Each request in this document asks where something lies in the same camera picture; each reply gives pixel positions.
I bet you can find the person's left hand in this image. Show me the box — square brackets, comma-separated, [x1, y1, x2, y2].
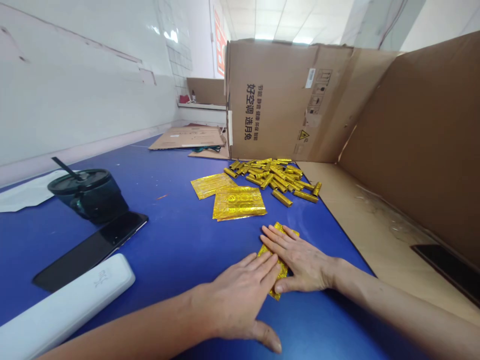
[193, 252, 289, 355]

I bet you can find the person's right hand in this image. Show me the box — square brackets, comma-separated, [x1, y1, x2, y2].
[259, 224, 341, 295]

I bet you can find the gold foil sheet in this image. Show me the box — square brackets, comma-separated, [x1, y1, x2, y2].
[256, 221, 301, 302]

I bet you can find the large stack of gold sheets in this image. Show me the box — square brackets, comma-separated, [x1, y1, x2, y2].
[212, 186, 268, 223]

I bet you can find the pile of rolled gold foil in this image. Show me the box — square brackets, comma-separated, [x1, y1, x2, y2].
[223, 157, 323, 208]

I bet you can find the small stack of gold sheets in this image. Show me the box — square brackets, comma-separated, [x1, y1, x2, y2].
[190, 172, 239, 202]

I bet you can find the torn cardboard piece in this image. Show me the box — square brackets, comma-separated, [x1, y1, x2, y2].
[187, 139, 232, 161]

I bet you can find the black flat device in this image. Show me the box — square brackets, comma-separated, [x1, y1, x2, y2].
[410, 243, 480, 305]

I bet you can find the black smartphone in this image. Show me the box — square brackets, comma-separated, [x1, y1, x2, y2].
[31, 211, 150, 294]

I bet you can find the plain brown cardboard panel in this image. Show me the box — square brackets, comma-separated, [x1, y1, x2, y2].
[295, 30, 480, 314]

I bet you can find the upright printed cardboard box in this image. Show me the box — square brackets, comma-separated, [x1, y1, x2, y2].
[223, 38, 404, 164]

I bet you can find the flattened cardboard box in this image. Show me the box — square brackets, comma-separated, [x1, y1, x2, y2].
[148, 125, 228, 152]

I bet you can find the white oblong case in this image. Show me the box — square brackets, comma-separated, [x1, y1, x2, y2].
[0, 253, 137, 360]

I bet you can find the black lidded cup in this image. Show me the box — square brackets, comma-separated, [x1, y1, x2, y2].
[47, 168, 130, 226]

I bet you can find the small brown cardboard box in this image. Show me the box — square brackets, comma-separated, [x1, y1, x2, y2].
[186, 77, 228, 106]

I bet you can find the black drinking straw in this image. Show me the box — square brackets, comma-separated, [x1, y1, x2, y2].
[51, 156, 86, 182]

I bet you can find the white paper bag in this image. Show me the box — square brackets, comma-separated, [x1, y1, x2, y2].
[0, 169, 91, 214]

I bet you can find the red wall poster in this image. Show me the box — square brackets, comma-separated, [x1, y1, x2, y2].
[212, 8, 227, 79]

